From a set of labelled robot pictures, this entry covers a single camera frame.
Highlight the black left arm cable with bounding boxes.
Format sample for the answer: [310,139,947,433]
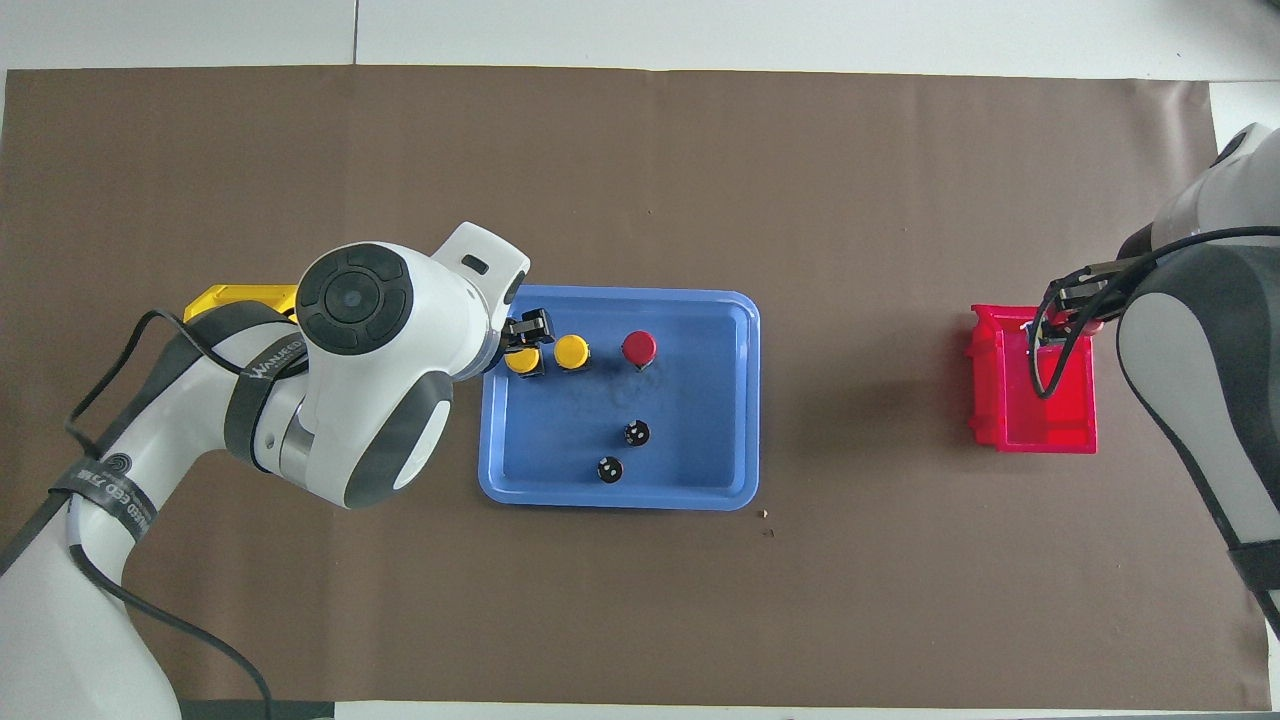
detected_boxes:
[0,308,276,720]

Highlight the blue plastic tray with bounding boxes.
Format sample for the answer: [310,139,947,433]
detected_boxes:
[478,286,761,512]

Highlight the red plastic bin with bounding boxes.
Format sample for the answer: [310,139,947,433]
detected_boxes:
[966,304,1099,455]

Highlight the yellow plastic bin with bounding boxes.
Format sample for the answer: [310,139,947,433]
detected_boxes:
[183,284,301,326]

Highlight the brown paper table mat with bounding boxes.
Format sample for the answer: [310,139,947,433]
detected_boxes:
[0,66,1271,709]

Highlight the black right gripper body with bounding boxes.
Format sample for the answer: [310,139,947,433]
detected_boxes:
[1048,257,1137,317]

